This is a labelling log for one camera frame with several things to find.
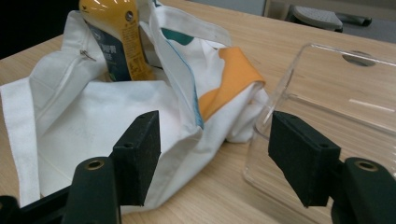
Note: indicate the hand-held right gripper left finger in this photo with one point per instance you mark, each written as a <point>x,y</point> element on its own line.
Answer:
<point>138,161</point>

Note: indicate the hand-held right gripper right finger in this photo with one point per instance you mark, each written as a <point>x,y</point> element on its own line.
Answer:
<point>303,158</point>

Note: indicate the white canvas bag colour patches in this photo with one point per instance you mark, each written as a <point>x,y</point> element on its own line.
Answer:
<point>102,118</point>

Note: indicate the clear plastic bin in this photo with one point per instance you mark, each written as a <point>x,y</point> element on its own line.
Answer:
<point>336,102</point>

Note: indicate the yellow snack packet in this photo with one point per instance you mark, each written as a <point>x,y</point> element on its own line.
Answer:
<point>120,34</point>

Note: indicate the dark round desk grommet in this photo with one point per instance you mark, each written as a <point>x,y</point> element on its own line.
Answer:
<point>358,59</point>

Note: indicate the grey and black chair base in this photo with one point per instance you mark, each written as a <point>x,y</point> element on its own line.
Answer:
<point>317,17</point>

